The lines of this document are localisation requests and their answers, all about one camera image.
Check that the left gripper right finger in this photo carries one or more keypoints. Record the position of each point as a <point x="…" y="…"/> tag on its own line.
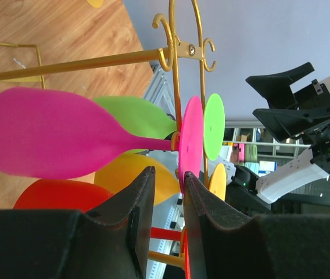
<point x="225" y="243"/>

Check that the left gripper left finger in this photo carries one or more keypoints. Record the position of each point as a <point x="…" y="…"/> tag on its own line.
<point x="105" y="242"/>

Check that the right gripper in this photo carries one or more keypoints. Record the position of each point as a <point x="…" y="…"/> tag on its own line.
<point x="311" y="118"/>

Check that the pink wine glass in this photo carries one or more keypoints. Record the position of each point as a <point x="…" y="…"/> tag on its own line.
<point x="59" y="135"/>

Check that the orange wine glass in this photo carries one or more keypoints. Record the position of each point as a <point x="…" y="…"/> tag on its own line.
<point x="130" y="175"/>
<point x="96" y="3"/>

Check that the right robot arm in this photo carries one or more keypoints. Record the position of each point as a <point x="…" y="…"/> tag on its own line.
<point x="259" y="192"/>

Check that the red wine glass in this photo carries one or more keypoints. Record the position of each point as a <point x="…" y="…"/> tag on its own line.
<point x="78" y="195"/>

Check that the green wine glass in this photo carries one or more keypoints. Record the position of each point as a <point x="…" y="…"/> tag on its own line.
<point x="143" y="118"/>

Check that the gold wire glass rack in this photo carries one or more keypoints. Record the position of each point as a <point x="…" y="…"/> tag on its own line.
<point x="109" y="62"/>

